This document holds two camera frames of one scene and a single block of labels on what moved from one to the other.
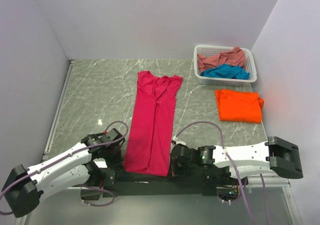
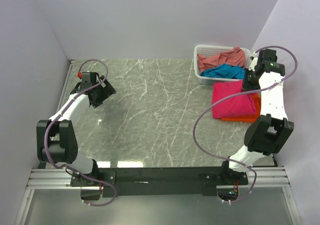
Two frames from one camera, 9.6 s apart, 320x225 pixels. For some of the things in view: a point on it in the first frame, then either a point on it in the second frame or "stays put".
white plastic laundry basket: (220, 81) stays put
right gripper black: (175, 172) → (246, 86)
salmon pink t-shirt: (236, 56) stays put
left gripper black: (118, 162) → (107, 91)
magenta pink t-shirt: (148, 149) → (235, 106)
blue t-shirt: (227, 71) stays put
